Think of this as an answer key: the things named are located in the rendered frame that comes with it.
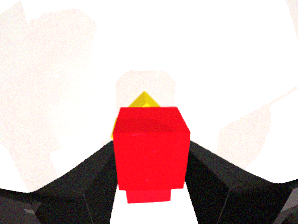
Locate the yellow cube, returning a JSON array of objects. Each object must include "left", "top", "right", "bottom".
[{"left": 110, "top": 91, "right": 161, "bottom": 139}]

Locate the red cube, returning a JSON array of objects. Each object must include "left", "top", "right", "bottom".
[
  {"left": 125, "top": 189, "right": 172, "bottom": 204},
  {"left": 113, "top": 107, "right": 192, "bottom": 190}
]

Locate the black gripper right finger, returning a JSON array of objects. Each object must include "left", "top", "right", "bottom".
[{"left": 185, "top": 140, "right": 298, "bottom": 224}]

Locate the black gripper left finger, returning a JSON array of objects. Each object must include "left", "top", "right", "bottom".
[{"left": 0, "top": 140, "right": 118, "bottom": 224}]

